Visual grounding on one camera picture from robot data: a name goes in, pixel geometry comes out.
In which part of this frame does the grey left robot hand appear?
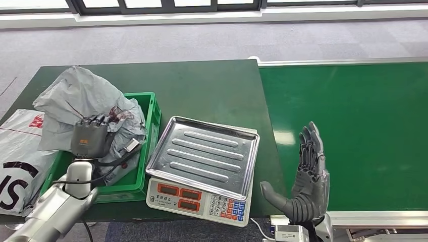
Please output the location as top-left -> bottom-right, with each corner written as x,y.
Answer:
70,113 -> 115,160

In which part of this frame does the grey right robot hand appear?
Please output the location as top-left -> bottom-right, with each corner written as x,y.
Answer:
259,122 -> 331,224

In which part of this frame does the grey package with red dot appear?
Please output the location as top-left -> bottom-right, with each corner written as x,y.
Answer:
99,147 -> 143,187

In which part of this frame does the large crumpled grey package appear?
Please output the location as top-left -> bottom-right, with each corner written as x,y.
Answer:
32,66 -> 135,153

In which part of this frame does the white package with black letters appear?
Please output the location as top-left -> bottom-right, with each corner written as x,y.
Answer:
0,108 -> 60,217

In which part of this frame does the green conveyor belt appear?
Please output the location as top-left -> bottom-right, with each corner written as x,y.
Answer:
258,62 -> 428,212

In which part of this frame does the green plastic crate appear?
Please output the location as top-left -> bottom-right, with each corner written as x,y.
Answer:
39,92 -> 163,205

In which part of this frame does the white electronic scale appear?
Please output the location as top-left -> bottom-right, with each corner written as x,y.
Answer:
146,177 -> 254,228

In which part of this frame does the steel scale tray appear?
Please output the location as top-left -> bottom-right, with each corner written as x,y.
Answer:
145,115 -> 261,202

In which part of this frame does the dark green table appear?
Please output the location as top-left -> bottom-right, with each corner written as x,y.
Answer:
0,59 -> 288,225

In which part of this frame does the white window sill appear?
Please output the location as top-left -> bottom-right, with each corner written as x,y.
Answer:
0,3 -> 428,30

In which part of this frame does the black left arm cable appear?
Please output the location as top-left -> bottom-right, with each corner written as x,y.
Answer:
51,152 -> 135,187

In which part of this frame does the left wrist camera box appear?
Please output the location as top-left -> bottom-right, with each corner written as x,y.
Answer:
121,137 -> 141,155

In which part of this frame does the white scale power cable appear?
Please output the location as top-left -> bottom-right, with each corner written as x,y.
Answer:
250,218 -> 276,242

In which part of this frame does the silver conveyor frame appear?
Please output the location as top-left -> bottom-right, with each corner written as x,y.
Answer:
247,55 -> 428,242

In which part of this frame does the dark window frame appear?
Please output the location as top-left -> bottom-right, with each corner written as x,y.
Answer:
65,0 -> 428,16

